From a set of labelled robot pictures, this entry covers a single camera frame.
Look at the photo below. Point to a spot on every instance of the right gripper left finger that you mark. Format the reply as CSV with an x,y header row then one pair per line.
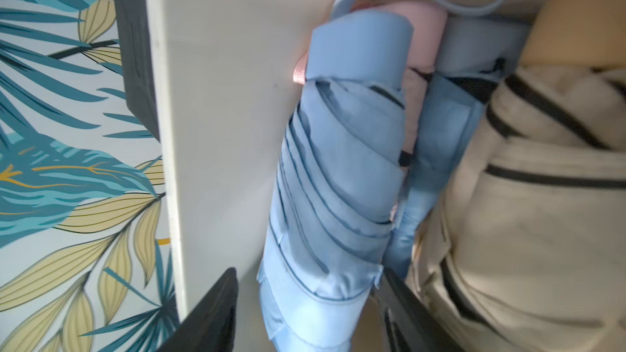
x,y
211,326

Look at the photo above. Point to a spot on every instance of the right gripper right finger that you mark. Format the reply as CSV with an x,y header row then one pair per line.
x,y
406,324

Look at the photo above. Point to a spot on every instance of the beige umbrella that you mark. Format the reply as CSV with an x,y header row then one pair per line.
x,y
525,250

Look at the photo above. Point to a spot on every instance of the beige plastic storage box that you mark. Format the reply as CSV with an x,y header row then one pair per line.
x,y
226,89

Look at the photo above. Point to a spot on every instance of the pink umbrella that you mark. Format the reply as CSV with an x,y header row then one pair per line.
x,y
363,85

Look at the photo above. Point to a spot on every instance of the black plastic tool case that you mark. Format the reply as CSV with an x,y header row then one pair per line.
x,y
137,67

